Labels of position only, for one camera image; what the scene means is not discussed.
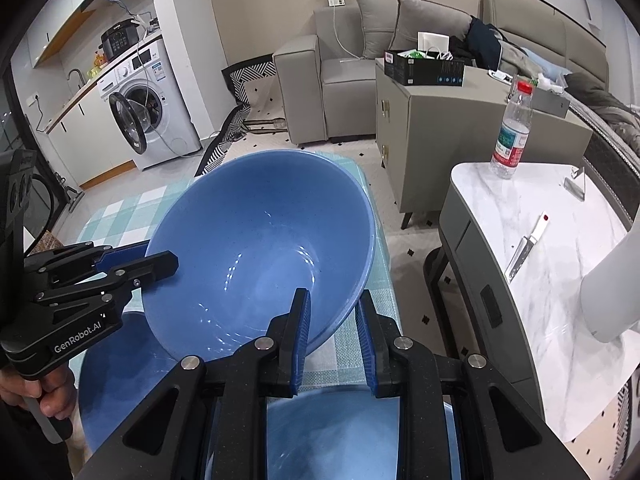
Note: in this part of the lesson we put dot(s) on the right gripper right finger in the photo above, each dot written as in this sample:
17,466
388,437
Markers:
457,418

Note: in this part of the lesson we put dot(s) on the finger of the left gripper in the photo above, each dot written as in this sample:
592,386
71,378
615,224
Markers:
113,287
72,264

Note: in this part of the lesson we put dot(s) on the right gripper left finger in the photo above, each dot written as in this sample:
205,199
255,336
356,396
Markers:
208,420

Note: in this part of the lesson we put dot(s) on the blue bowl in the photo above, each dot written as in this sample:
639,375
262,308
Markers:
333,433
247,236
116,374

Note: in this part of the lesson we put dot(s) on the kitchen knife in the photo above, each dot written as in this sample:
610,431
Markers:
525,246

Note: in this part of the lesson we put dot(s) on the person's left hand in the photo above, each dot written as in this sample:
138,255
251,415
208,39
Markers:
56,392

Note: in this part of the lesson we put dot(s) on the white washing machine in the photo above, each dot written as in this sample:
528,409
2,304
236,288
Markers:
143,97

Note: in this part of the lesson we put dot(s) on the patterned floor rug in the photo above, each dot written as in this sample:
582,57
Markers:
233,129

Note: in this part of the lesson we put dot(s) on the white electric kettle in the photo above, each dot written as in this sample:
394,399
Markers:
610,293

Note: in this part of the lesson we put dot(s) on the white marble side table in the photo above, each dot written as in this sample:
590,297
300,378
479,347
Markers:
532,329

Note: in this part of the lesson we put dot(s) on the black rice cooker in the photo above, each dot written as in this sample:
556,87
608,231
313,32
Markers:
119,38

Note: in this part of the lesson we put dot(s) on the grey sofa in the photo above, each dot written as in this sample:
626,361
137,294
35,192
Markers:
327,78

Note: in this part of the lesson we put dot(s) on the plastic water bottle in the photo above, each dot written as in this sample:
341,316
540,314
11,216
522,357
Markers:
514,130

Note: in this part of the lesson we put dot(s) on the grey side cabinet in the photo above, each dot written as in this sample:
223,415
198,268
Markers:
422,132

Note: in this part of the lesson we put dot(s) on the black box on cabinet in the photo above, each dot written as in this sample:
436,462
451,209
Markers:
423,71

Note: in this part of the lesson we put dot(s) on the grey cushion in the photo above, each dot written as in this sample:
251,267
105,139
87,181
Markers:
378,21
414,16

